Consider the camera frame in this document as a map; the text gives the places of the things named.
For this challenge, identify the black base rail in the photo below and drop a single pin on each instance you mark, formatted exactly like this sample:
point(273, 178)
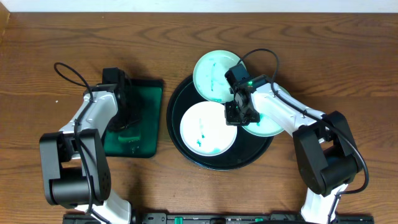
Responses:
point(162, 218)

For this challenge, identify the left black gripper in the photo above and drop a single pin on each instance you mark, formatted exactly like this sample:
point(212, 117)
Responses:
point(123, 121)

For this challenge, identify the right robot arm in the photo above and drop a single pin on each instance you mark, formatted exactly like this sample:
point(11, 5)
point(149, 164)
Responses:
point(327, 156)

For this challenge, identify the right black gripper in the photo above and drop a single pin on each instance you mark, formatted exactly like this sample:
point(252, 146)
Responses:
point(231, 119)

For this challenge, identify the mint plate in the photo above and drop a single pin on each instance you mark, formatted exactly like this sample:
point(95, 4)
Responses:
point(265, 128)
point(209, 75)

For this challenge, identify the white plate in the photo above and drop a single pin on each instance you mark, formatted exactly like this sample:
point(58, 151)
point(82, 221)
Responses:
point(204, 131)

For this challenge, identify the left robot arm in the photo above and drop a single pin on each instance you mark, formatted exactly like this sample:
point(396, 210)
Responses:
point(75, 170)

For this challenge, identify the green sponge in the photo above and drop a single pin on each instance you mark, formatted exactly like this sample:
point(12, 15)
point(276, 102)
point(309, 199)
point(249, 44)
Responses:
point(129, 135)

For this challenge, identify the round black tray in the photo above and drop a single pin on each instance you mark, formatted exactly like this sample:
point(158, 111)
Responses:
point(244, 151)

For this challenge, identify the green rectangular tray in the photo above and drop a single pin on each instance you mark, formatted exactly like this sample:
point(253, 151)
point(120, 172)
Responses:
point(149, 95)

